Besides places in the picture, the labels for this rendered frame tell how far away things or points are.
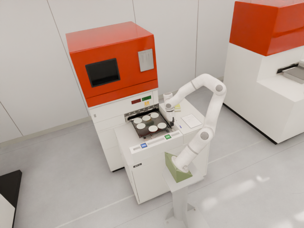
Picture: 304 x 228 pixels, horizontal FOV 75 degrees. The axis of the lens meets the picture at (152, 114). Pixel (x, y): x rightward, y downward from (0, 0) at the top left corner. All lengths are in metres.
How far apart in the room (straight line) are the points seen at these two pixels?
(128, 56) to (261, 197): 2.26
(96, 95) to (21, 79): 1.84
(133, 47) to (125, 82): 0.36
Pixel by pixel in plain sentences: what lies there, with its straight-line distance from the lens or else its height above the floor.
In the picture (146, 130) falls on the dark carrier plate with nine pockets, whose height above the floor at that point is 0.90.
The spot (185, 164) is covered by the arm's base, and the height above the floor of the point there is 0.96.
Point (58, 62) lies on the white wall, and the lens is 3.58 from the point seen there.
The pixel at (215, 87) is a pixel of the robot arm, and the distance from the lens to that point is 1.63.
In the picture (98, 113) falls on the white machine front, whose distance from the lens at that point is 2.29.
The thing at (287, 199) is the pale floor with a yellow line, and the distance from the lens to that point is 3.01.
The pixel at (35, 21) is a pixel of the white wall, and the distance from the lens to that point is 3.45.
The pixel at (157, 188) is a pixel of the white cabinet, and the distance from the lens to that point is 2.50.
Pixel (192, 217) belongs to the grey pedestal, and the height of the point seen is 0.01.
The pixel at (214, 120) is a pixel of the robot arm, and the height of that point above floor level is 1.29.
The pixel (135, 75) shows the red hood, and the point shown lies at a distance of 2.12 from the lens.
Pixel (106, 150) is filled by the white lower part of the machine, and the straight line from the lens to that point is 2.66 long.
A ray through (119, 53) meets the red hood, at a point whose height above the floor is 1.72.
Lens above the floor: 2.36
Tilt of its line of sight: 37 degrees down
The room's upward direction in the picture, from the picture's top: 7 degrees counter-clockwise
